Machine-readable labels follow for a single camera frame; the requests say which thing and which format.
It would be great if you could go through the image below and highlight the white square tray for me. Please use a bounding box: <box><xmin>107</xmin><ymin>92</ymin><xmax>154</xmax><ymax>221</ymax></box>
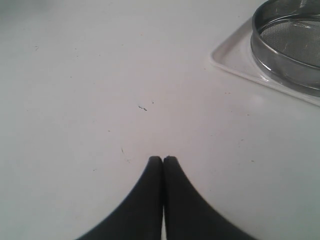
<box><xmin>210</xmin><ymin>18</ymin><xmax>320</xmax><ymax>106</ymax></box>

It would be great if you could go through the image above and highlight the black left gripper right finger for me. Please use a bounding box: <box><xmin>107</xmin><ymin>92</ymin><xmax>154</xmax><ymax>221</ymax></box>
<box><xmin>163</xmin><ymin>156</ymin><xmax>250</xmax><ymax>240</ymax></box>

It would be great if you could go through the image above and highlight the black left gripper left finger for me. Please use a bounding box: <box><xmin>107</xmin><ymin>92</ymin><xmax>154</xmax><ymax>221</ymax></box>
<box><xmin>79</xmin><ymin>156</ymin><xmax>164</xmax><ymax>240</ymax></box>

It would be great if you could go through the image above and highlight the round metal sieve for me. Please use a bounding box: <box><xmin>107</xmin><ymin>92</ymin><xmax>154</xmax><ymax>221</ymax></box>
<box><xmin>250</xmin><ymin>0</ymin><xmax>320</xmax><ymax>97</ymax></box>

